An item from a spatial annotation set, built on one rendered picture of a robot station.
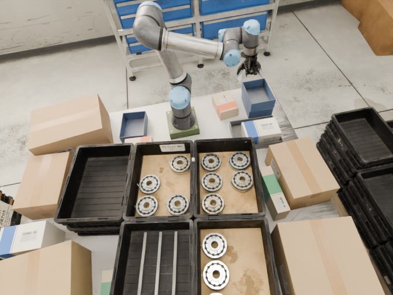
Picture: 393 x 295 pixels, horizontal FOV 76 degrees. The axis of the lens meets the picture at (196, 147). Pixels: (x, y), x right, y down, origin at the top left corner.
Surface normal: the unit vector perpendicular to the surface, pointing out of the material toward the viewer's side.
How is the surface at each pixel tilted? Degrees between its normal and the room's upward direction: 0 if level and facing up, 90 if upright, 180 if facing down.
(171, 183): 0
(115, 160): 0
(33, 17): 90
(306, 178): 0
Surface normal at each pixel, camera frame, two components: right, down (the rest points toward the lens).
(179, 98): -0.07, -0.42
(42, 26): 0.18, 0.80
